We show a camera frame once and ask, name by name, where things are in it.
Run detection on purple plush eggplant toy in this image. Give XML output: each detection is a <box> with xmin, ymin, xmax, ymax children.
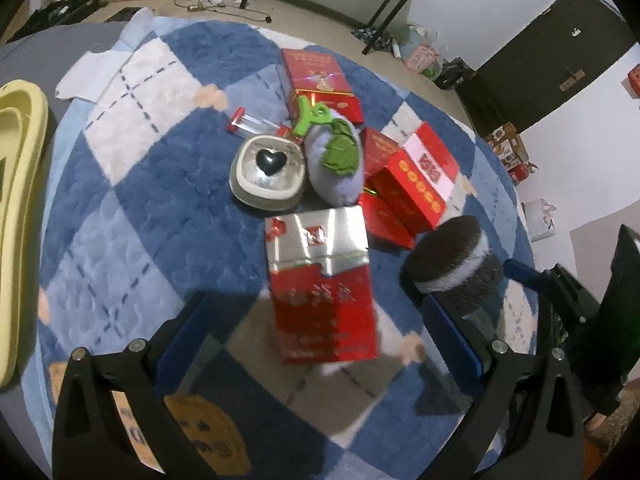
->
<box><xmin>293</xmin><ymin>96</ymin><xmax>364</xmax><ymax>207</ymax></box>

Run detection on yellow plastic tray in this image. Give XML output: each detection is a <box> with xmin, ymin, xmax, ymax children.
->
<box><xmin>1</xmin><ymin>79</ymin><xmax>49</xmax><ymax>386</ymax></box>

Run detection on long red gift box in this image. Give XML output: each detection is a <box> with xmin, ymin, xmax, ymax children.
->
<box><xmin>278</xmin><ymin>49</ymin><xmax>363</xmax><ymax>125</ymax></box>

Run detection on cardboard box with items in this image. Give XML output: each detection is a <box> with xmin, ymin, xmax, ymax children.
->
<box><xmin>484</xmin><ymin>122</ymin><xmax>538</xmax><ymax>185</ymax></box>

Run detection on grey blanket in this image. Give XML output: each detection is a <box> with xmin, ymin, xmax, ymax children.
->
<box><xmin>0</xmin><ymin>22</ymin><xmax>125</xmax><ymax>120</ymax></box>

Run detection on red white gift box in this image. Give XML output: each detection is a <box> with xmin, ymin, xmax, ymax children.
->
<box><xmin>371</xmin><ymin>122</ymin><xmax>460</xmax><ymax>236</ymax></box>

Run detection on red silver cigarette carton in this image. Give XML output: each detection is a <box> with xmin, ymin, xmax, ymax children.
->
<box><xmin>265</xmin><ymin>206</ymin><xmax>378</xmax><ymax>364</ymax></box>

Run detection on red capped clear tube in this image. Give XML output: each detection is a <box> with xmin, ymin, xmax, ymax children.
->
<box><xmin>227</xmin><ymin>107</ymin><xmax>292</xmax><ymax>139</ymax></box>

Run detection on cables and power strip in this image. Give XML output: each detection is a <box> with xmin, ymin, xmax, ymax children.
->
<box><xmin>172</xmin><ymin>0</ymin><xmax>274</xmax><ymax>24</ymax></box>

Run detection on flat red box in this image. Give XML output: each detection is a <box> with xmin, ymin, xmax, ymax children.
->
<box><xmin>359</xmin><ymin>191</ymin><xmax>414</xmax><ymax>249</ymax></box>

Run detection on white paper bag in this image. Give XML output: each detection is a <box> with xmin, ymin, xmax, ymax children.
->
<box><xmin>523</xmin><ymin>198</ymin><xmax>556</xmax><ymax>242</ymax></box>

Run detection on small red box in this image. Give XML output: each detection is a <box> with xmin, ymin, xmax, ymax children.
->
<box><xmin>360</xmin><ymin>127</ymin><xmax>399</xmax><ymax>180</ymax></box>

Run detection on Hello Kitty metal lunch box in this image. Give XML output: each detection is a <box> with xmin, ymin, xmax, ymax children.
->
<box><xmin>229</xmin><ymin>134</ymin><xmax>307</xmax><ymax>212</ymax></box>

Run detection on white cloth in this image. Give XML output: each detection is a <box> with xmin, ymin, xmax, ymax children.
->
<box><xmin>54</xmin><ymin>50</ymin><xmax>131</xmax><ymax>103</ymax></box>

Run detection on blue white checkered rug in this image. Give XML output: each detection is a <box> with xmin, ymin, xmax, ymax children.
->
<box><xmin>19</xmin><ymin>18</ymin><xmax>540</xmax><ymax>480</ymax></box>

